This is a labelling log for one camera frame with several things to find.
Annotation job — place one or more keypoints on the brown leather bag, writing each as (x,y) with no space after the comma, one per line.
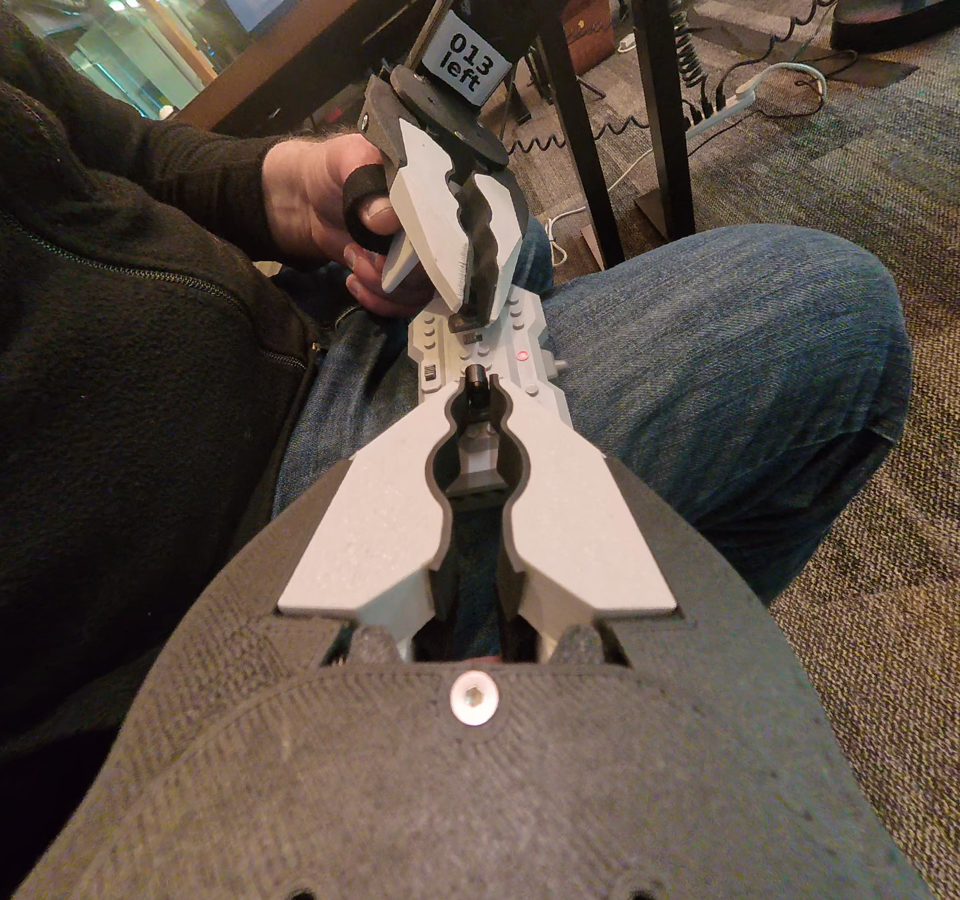
(590,31)

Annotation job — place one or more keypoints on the grey remote controller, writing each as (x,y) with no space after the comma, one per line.
(518,338)

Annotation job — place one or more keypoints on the person's left hand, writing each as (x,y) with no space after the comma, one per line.
(308,196)

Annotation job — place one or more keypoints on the person's blue jeans leg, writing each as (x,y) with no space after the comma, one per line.
(720,376)

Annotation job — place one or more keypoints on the black table frame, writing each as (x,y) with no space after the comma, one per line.
(660,91)

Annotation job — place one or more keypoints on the person's left forearm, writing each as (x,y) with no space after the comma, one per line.
(165,166)

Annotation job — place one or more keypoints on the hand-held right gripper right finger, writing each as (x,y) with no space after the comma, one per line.
(593,540)

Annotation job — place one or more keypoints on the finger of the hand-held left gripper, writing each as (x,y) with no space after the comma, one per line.
(428,226)
(503,233)

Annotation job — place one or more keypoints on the white power strip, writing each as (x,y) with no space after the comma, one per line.
(720,113)

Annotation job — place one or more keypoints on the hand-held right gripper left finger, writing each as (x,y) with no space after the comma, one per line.
(360,540)

